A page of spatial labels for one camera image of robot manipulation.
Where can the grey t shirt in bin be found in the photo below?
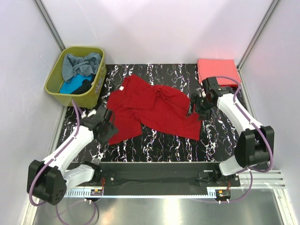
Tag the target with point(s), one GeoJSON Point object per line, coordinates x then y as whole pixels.
{"type": "Point", "coordinates": [84, 66]}

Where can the folded coral t shirt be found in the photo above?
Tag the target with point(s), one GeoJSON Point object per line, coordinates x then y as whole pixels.
{"type": "Point", "coordinates": [210, 68]}

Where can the blue t shirt in bin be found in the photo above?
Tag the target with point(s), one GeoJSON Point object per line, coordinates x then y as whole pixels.
{"type": "Point", "coordinates": [74, 83]}

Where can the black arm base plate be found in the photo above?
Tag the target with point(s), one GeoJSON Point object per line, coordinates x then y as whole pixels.
{"type": "Point", "coordinates": [139, 179]}

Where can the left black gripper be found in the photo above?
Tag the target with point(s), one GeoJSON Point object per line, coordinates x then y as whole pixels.
{"type": "Point", "coordinates": [112, 131]}

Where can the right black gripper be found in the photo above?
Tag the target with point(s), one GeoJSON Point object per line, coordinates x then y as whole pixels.
{"type": "Point", "coordinates": [194, 100]}

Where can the red t shirt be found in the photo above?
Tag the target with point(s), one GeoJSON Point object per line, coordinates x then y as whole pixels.
{"type": "Point", "coordinates": [162, 108]}

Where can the black t shirt in bin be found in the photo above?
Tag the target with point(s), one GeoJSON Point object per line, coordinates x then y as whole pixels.
{"type": "Point", "coordinates": [85, 86]}

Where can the slotted white cable duct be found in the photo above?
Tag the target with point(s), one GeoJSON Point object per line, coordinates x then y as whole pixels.
{"type": "Point", "coordinates": [84, 193]}

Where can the olive green plastic bin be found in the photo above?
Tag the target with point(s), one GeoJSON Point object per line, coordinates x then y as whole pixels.
{"type": "Point", "coordinates": [54, 81]}

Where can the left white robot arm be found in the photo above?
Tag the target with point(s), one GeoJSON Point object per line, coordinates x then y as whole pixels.
{"type": "Point", "coordinates": [50, 179]}

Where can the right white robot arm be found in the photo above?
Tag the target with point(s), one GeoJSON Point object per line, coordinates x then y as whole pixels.
{"type": "Point", "coordinates": [256, 141]}

